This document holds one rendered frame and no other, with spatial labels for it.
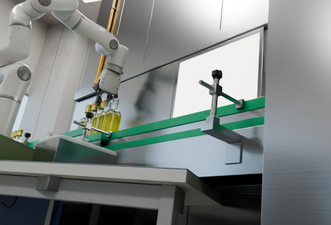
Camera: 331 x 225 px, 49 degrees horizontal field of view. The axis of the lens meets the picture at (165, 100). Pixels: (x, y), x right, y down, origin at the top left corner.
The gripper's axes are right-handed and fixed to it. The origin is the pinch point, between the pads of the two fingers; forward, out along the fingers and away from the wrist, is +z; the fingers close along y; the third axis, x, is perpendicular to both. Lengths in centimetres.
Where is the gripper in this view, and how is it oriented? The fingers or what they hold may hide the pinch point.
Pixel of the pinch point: (101, 102)
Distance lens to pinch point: 173.2
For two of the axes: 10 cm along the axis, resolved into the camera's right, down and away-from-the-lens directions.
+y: -7.4, -3.5, -5.8
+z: -3.1, 9.4, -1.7
